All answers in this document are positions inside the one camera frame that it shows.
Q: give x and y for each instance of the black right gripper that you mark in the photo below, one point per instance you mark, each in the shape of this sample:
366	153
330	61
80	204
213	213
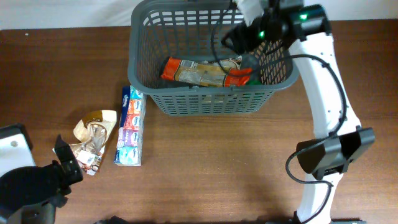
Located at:
239	42

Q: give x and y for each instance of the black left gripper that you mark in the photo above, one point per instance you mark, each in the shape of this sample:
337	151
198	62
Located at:
70	168

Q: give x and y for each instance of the beige clear snack bag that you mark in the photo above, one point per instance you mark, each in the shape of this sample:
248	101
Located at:
92	132

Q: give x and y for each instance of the beige white rice bag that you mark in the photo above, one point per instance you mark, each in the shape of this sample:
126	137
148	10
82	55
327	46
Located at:
228	63

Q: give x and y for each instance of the green-lidded seasoning jar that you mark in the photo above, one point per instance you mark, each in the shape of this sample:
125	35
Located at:
254	82

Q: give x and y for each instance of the orange-ended pasta packet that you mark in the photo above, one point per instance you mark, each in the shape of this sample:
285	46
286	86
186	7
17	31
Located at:
203	73

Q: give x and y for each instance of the multicolour tissue pack bundle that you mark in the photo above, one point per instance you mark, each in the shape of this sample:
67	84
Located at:
131	128

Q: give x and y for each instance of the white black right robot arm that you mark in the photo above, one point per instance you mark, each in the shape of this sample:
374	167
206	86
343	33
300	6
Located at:
340	139

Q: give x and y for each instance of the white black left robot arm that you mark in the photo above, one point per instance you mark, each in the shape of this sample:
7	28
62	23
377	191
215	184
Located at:
16	148

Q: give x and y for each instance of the grey plastic mesh basket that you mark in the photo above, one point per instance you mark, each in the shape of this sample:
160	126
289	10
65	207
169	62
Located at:
192	30

